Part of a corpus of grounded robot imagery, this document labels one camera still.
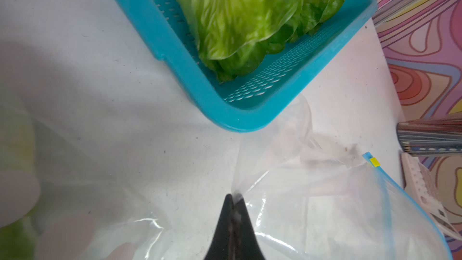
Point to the small perforated bag with cabbage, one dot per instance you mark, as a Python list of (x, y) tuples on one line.
[(59, 204)]

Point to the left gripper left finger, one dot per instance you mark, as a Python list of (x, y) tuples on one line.
[(222, 244)]

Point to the cup of pens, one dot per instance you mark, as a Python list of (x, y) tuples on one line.
[(432, 136)]

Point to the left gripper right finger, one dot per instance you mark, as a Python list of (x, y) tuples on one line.
[(245, 241)]

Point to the teal plastic basket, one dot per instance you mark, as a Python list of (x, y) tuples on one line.
[(248, 103)]

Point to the clear blue zip-top bag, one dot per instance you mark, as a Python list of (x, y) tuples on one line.
[(308, 200)]

